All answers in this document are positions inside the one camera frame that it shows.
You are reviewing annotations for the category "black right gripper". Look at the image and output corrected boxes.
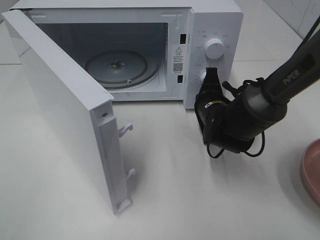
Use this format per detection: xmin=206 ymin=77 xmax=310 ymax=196
xmin=194 ymin=67 xmax=240 ymax=150

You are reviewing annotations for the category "pink round plate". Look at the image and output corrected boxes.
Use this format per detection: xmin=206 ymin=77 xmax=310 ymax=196
xmin=300 ymin=138 xmax=320 ymax=206

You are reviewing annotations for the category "white microwave door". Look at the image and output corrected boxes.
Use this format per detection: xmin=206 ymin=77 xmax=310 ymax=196
xmin=2 ymin=10 xmax=135 ymax=214

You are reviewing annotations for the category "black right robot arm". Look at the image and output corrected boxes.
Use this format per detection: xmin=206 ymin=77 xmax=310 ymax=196
xmin=194 ymin=32 xmax=320 ymax=153

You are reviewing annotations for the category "lower white dial knob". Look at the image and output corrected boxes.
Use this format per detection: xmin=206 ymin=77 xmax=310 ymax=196
xmin=200 ymin=72 xmax=207 ymax=85

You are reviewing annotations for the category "white dial knob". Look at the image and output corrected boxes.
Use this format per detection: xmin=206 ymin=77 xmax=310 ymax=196
xmin=204 ymin=37 xmax=225 ymax=60
xmin=200 ymin=72 xmax=207 ymax=85

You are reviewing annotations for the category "upper white dial knob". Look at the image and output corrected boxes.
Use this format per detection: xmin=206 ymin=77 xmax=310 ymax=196
xmin=204 ymin=37 xmax=225 ymax=60

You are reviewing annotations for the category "white microwave oven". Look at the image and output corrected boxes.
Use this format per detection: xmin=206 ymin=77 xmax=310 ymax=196
xmin=9 ymin=0 xmax=243 ymax=109

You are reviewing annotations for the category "glass microwave turntable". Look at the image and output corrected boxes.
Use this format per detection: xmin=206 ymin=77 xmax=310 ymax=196
xmin=84 ymin=50 xmax=161 ymax=90

